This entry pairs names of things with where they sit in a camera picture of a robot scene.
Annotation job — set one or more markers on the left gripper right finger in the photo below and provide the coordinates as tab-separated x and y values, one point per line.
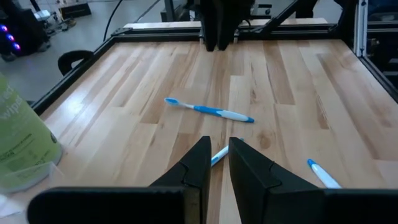
280	205

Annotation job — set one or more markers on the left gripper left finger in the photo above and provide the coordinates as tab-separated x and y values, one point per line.
174	205

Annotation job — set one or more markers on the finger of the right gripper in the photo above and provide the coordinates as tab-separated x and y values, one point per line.
211	31
227	28

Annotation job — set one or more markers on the blue white toothbrush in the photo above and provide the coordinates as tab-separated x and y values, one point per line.
208	110
323	175
219	155

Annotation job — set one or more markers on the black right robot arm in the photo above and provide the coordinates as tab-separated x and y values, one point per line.
247	12

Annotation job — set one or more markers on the black box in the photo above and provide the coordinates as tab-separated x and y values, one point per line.
74	11

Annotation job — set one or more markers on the clear acrylic organizer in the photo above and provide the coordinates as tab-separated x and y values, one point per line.
12	203

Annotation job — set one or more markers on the green white wipes canister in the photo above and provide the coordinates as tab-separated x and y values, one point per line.
21	133

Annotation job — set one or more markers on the small white box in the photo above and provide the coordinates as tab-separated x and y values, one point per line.
42	15

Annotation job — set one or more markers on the black machine purple lights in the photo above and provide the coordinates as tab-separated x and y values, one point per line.
25	34

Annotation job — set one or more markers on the black aluminium table frame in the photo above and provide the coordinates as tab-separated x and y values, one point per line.
155	33

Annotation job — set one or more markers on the silver aluminium post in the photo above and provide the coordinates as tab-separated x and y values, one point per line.
360	28

